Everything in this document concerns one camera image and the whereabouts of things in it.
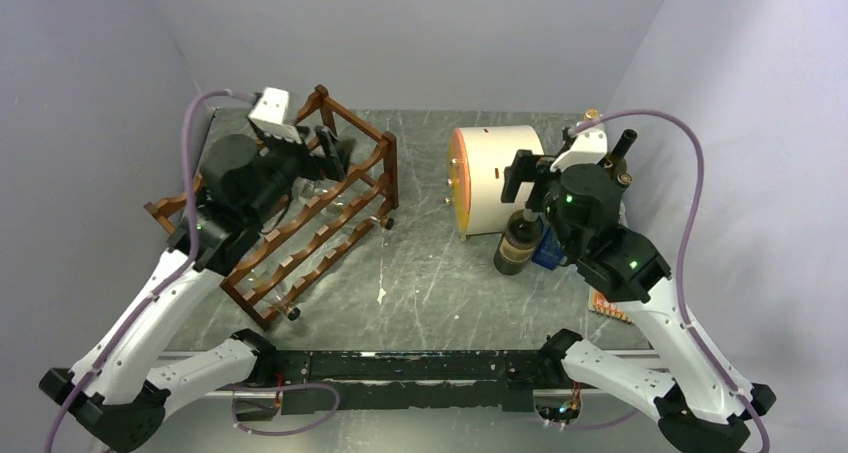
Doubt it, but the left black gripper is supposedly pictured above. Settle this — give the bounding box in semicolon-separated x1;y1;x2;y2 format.
246;123;355;224

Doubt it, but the blue square glass bottle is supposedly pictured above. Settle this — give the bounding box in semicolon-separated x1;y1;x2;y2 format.
531;226;565;271

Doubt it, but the green wine bottle white label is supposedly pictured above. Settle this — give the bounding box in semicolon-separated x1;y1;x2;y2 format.
599;129;638;180

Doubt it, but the clear whisky bottle black label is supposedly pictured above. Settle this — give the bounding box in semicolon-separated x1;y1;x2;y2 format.
613;172;633;201

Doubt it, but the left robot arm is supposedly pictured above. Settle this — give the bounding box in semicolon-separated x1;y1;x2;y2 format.
39;126;356;452

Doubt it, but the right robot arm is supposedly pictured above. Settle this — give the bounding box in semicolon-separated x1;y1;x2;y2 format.
501;150;776;452

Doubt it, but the brown wooden wine rack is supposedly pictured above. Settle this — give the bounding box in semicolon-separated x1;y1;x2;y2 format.
143;84;399;332

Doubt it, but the clear bottle bottom rack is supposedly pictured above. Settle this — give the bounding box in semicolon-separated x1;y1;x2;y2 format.
237;271;301;321

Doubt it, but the white cylinder drum orange face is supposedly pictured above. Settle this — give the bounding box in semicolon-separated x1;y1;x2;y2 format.
446;125;543;239

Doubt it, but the orange card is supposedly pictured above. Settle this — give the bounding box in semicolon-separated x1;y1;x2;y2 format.
587;288;631;324

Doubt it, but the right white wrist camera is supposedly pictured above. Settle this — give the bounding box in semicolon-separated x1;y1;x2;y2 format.
549;122;608;172

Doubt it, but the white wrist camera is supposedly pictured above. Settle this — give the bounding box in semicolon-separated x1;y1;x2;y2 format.
247;87;307;151
549;122;608;172

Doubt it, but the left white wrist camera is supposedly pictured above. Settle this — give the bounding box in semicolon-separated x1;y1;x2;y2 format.
247;87;307;151

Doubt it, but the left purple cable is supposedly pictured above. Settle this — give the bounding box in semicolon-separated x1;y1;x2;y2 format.
42;89;256;453

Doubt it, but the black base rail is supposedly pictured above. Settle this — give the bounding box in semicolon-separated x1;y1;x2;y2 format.
237;349;597;414

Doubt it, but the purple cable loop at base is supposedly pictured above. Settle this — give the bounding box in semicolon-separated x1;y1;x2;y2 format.
225;382;341;437

